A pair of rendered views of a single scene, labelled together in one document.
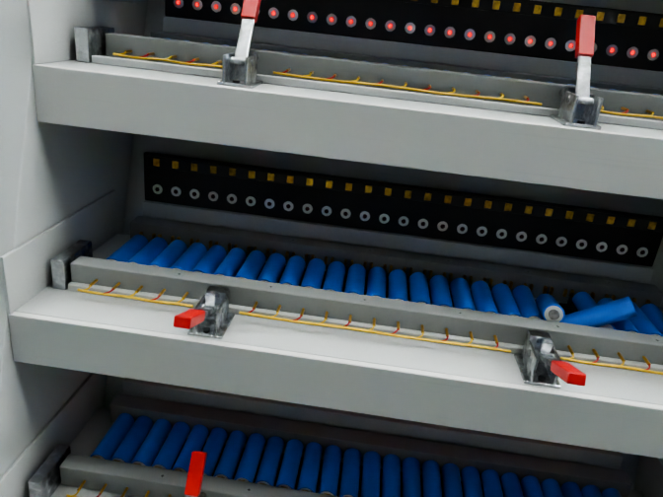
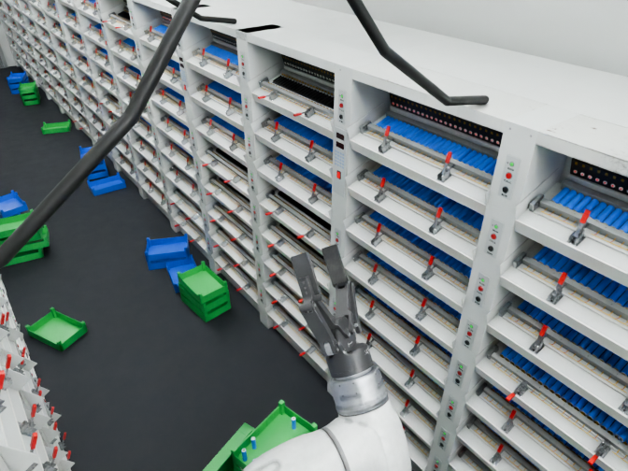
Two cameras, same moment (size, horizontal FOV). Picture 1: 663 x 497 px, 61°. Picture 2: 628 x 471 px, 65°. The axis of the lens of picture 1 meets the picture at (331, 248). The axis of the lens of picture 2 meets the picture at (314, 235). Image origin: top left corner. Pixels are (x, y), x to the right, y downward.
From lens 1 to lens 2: 1.43 m
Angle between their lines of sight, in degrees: 55
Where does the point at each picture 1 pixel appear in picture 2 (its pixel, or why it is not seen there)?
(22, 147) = (482, 337)
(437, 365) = (573, 434)
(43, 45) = (490, 319)
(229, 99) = (530, 354)
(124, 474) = (498, 399)
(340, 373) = (547, 421)
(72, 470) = (486, 392)
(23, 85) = (483, 326)
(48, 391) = not seen: hidden behind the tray
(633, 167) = not seen: outside the picture
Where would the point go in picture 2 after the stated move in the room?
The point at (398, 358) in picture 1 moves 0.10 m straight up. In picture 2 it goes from (563, 425) to (574, 405)
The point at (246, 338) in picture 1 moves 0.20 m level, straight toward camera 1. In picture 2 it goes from (527, 399) to (500, 442)
